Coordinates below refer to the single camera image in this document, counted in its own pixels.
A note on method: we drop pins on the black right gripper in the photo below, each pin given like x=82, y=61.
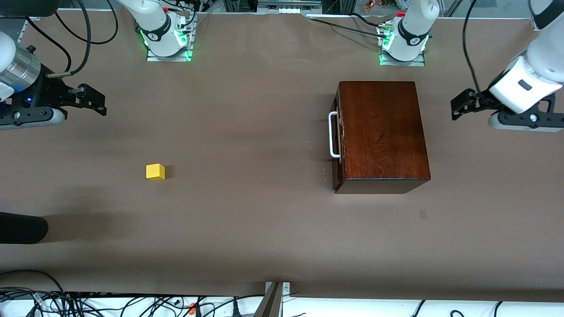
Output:
x=47, y=91

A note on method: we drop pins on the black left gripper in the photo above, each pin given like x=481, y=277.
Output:
x=481, y=97

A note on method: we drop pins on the yellow block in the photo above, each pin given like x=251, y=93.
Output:
x=155, y=172

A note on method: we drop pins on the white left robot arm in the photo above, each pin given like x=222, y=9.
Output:
x=524, y=83

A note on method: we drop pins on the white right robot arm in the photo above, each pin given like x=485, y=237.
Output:
x=156, y=20

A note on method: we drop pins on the dark brown wooden cabinet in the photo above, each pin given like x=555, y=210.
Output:
x=383, y=132

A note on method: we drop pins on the copper coloured ornament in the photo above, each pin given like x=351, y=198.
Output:
x=372, y=5

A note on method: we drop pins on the black padded cylinder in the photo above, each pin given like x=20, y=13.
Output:
x=22, y=228

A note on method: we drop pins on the dark slanted metal beam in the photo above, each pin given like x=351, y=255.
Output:
x=269, y=306

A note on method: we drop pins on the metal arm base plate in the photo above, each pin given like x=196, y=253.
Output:
x=169, y=58
x=403, y=63

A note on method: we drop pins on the small metal bracket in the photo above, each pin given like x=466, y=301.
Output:
x=286, y=288

